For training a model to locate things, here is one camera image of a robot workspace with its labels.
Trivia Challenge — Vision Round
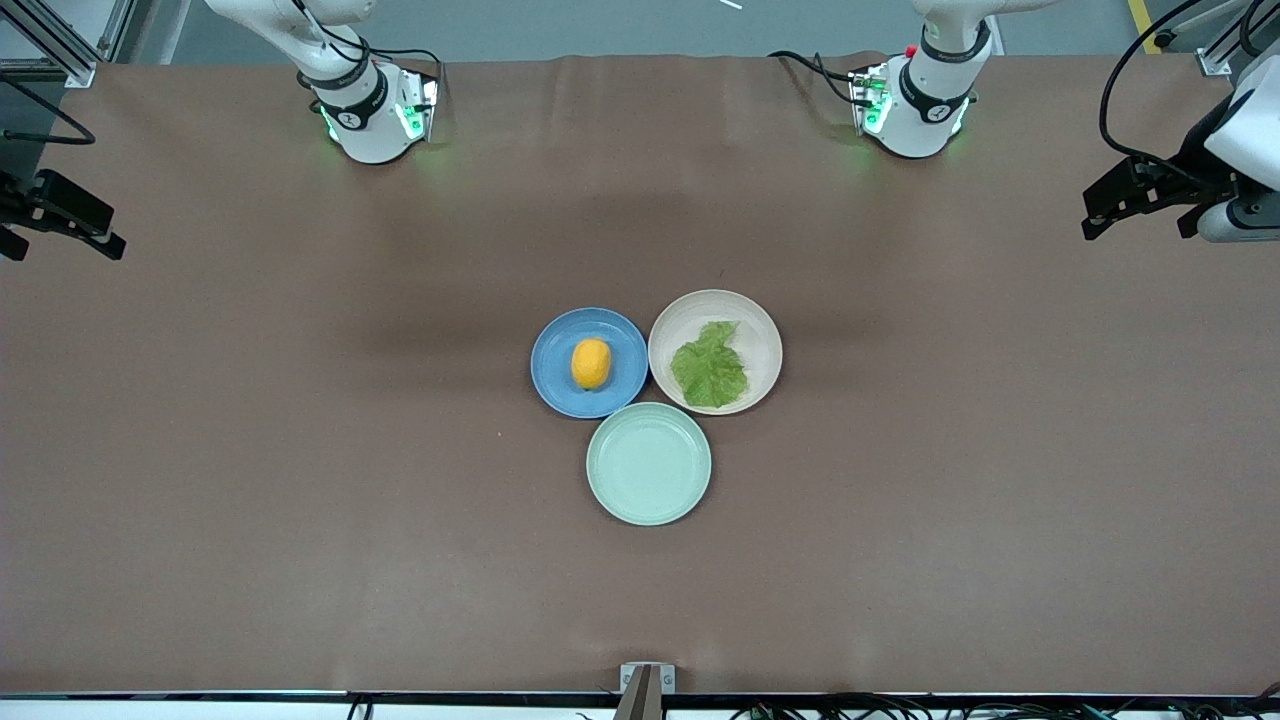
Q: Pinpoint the green lettuce leaf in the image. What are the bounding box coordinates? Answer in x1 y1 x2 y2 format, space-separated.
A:
670 321 749 409

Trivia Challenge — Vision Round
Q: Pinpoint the yellow lemon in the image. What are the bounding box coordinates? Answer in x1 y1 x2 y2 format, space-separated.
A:
571 338 612 390

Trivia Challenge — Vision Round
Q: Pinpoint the brown table cloth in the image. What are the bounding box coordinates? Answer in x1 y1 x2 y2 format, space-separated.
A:
0 55 1280 696

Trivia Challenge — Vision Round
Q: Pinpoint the beige plate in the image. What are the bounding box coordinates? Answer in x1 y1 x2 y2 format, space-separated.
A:
648 289 784 416

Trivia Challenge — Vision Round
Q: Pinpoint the blue plate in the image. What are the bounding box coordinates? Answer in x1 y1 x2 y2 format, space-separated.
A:
530 307 650 419

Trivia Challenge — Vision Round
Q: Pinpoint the mint green plate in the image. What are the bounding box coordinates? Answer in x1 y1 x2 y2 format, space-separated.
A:
586 402 713 527

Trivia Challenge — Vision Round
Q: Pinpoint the aluminium frame profile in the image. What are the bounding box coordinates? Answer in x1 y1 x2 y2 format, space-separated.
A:
1195 0 1280 77
0 0 136 89

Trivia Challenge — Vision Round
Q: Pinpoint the black left base cable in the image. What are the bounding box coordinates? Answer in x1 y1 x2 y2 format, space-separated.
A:
768 50 867 107

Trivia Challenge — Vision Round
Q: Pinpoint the grey metal camera bracket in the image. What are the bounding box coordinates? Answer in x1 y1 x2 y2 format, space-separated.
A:
620 663 676 720

